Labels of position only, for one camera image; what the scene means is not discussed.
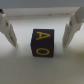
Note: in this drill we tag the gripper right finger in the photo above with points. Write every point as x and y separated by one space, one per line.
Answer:
71 29

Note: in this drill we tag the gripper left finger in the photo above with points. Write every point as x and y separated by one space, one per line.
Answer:
8 28

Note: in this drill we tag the purple block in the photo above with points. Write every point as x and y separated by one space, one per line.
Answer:
43 42

